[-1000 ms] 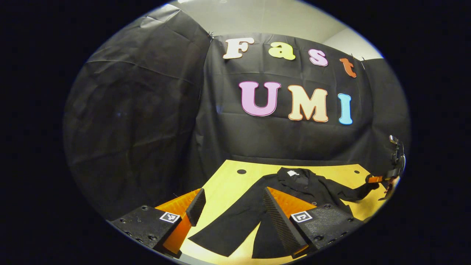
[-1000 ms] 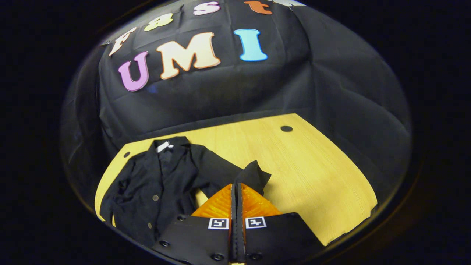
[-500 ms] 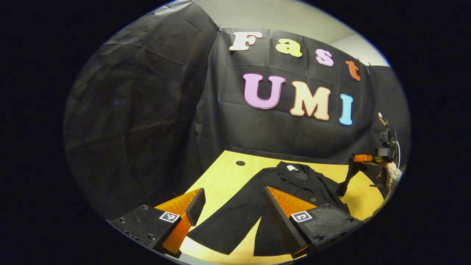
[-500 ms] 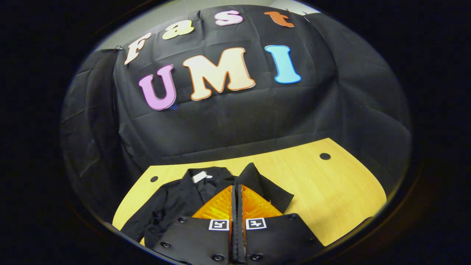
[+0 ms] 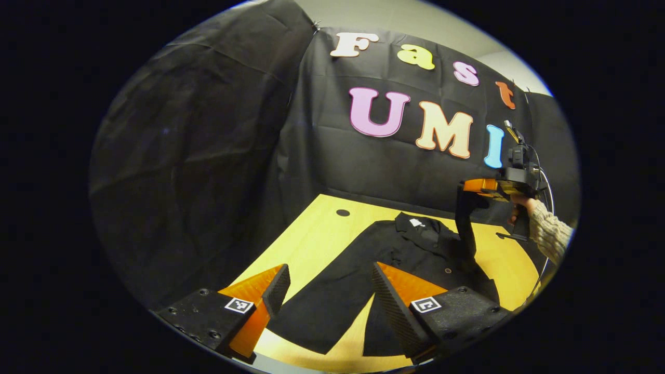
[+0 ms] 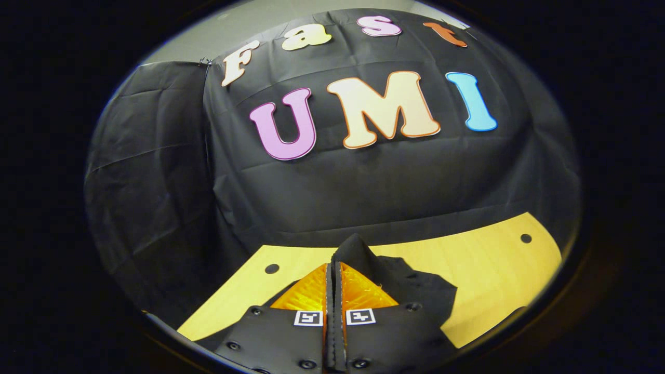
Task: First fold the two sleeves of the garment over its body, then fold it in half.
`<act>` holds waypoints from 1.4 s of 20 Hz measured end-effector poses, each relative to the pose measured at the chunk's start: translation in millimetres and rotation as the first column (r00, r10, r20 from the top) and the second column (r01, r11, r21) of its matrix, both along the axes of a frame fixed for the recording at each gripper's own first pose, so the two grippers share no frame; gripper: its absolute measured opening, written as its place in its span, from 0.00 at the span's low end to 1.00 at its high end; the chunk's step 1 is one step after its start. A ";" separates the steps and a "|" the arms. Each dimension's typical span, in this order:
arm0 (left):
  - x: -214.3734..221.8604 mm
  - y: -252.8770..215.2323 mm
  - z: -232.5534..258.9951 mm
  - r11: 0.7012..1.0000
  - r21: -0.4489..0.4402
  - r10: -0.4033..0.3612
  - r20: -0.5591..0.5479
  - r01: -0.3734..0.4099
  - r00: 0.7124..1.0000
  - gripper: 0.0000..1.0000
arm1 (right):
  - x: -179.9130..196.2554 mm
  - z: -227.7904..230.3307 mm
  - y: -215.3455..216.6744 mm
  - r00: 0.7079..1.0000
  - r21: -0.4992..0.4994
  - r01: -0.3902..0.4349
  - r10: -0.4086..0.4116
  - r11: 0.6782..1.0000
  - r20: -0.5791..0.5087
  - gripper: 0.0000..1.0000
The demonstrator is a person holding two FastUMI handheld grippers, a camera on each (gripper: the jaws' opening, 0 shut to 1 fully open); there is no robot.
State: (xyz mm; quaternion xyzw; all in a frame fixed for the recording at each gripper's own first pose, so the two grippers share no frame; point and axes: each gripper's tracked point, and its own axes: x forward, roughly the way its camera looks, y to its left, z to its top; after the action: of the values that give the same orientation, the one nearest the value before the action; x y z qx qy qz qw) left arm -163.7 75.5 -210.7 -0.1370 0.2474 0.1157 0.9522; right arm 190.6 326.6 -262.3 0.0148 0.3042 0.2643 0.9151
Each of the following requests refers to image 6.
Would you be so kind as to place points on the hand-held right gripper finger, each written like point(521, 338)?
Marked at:
point(340, 332)
point(330, 332)

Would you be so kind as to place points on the black buttoned jacket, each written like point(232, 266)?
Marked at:
point(405, 285)

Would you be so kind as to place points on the black backdrop cloth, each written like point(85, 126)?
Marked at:
point(363, 192)

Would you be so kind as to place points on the small black clip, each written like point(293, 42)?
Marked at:
point(205, 61)

